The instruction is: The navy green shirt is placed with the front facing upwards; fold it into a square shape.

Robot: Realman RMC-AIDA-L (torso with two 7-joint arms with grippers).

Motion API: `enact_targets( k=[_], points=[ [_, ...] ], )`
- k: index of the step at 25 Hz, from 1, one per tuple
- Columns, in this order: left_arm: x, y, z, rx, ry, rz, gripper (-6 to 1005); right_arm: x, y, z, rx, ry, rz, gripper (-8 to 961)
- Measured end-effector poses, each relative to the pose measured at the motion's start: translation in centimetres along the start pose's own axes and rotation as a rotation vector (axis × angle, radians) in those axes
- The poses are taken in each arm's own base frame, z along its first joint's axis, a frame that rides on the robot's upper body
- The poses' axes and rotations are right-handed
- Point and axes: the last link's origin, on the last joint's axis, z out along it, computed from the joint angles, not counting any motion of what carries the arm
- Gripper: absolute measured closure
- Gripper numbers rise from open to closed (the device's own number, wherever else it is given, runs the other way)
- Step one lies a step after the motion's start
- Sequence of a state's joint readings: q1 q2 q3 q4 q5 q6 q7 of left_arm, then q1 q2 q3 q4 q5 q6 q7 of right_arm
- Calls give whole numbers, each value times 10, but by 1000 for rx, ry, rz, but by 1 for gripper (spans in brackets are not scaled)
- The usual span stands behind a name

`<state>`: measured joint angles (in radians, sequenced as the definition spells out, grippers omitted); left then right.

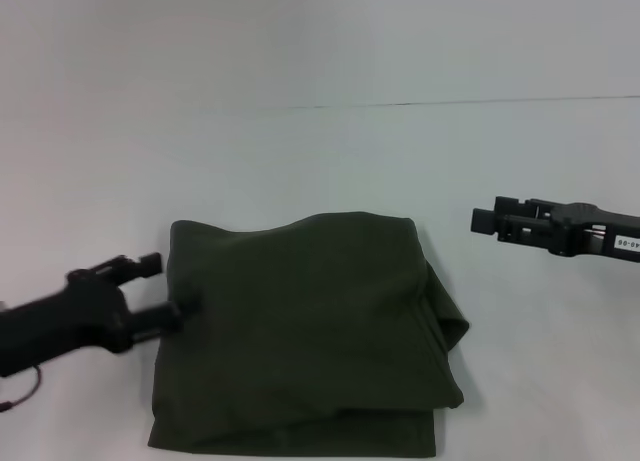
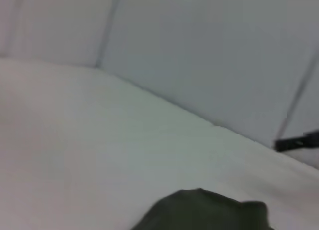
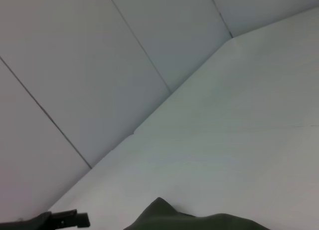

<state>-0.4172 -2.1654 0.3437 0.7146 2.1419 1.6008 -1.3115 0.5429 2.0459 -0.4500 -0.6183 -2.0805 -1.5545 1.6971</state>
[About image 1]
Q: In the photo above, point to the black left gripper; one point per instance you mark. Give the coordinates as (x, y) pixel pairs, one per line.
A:
(60, 316)

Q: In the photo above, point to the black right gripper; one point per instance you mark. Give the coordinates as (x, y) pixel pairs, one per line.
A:
(600, 231)

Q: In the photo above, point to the dark green FREE! t-shirt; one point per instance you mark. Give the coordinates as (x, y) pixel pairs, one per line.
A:
(300, 331)

